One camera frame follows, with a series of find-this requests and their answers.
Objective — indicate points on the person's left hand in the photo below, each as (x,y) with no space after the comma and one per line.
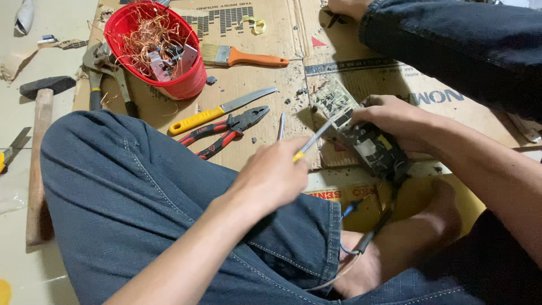
(271,178)

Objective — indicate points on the person's black shirt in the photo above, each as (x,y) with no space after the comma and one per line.
(499,271)

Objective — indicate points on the brown cardboard sheet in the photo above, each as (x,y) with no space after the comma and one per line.
(262,80)

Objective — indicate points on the black device with circuit board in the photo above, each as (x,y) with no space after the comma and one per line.
(372,148)

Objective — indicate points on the small grey white part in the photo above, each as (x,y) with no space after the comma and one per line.
(47,39)

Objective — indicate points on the red plastic bucket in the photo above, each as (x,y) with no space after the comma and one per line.
(186,82)

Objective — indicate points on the grey metal wrench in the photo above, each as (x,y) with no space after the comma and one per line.
(114,70)

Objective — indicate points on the person's bare foot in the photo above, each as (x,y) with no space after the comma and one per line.
(406,245)

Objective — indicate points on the wooden strip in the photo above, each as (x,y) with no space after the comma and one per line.
(527,127)

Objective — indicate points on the torn cardboard scrap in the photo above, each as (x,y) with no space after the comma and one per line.
(74,44)

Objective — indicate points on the person's blue jeans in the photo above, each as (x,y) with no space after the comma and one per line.
(127,182)

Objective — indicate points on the yellow tape strip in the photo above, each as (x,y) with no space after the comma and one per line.
(258,25)

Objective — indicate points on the yellow round object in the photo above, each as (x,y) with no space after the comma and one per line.
(4,293)

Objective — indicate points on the metal scrap pieces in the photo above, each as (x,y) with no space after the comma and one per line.
(169,61)

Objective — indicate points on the yellow cardboard box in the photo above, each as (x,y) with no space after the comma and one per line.
(415,199)

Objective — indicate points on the red black pliers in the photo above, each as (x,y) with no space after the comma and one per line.
(228,129)

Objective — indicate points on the person's left fingers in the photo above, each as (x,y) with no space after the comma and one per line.
(296,146)

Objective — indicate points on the person's right fingers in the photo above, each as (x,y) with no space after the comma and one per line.
(368,114)

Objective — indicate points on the person's right hand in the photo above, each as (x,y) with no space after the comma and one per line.
(398,120)

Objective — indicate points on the white plastic object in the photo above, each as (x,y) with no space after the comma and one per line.
(24,15)

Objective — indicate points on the small black tool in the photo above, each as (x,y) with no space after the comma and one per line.
(334,19)

